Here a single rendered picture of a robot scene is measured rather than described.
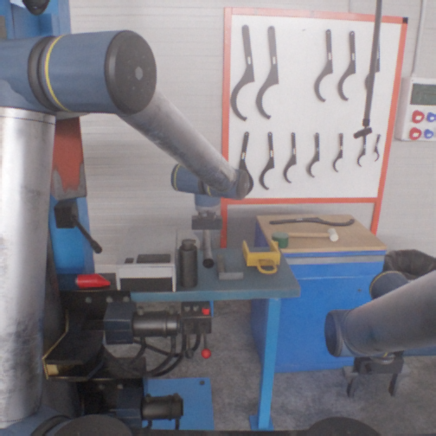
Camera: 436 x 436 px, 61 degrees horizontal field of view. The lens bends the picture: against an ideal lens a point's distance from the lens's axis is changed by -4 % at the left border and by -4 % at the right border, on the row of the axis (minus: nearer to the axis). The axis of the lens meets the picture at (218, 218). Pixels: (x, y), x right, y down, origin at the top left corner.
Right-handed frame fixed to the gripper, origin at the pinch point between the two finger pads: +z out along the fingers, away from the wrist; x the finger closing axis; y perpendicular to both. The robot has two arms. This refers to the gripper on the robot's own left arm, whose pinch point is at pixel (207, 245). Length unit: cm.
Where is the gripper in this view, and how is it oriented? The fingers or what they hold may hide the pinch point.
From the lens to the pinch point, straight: 168.4
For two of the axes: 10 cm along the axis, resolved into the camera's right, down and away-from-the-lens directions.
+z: -0.1, 9.4, 3.4
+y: -0.7, -3.4, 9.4
